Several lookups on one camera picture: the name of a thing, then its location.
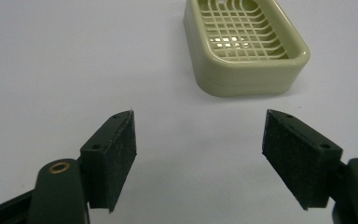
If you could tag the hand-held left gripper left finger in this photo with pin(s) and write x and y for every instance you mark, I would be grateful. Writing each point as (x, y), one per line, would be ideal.
(108, 161)

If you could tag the pale green soap dish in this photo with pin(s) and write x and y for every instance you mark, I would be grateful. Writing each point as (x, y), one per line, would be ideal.
(245, 71)

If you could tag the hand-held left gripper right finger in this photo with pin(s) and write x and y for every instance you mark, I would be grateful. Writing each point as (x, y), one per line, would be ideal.
(298, 158)

